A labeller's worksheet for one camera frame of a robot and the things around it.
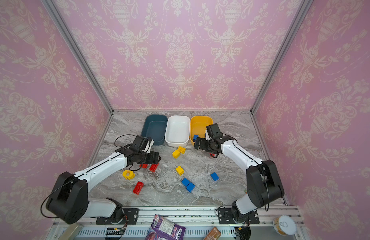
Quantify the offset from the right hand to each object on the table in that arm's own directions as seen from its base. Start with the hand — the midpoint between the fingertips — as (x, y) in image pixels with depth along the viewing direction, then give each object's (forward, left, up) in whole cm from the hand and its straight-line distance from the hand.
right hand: (201, 145), depth 89 cm
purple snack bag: (-40, +21, -7) cm, 46 cm away
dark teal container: (+23, +32, -8) cm, 40 cm away
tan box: (-39, +62, -5) cm, 74 cm away
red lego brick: (-9, +29, -8) cm, 31 cm away
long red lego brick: (-20, +36, -7) cm, 42 cm away
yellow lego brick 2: (-12, +13, -8) cm, 19 cm away
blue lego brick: (+12, +3, -8) cm, 15 cm away
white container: (+19, +15, -10) cm, 26 cm away
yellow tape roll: (-14, +41, -7) cm, 44 cm away
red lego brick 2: (-1, -7, -11) cm, 13 cm away
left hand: (-6, +27, -3) cm, 28 cm away
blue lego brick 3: (-21, +8, -8) cm, 24 cm away
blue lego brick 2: (-18, +10, -9) cm, 23 cm away
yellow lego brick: (+3, +12, -8) cm, 15 cm away
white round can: (-41, -34, -5) cm, 54 cm away
